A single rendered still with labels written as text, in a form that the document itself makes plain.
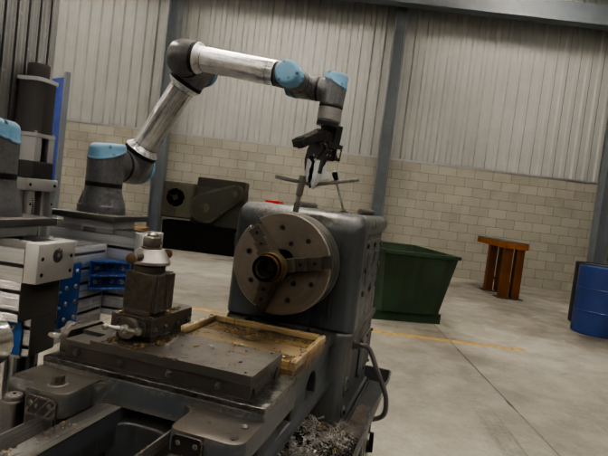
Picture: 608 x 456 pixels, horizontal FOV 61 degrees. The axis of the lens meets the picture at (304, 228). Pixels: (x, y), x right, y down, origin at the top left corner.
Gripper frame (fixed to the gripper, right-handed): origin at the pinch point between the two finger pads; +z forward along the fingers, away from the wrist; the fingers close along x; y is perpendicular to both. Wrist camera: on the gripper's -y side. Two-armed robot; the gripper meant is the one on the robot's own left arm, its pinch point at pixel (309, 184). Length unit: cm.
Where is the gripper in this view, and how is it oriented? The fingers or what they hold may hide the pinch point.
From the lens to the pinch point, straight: 164.0
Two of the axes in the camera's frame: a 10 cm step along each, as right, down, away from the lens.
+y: 7.8, 1.1, 6.2
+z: -2.0, 9.8, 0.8
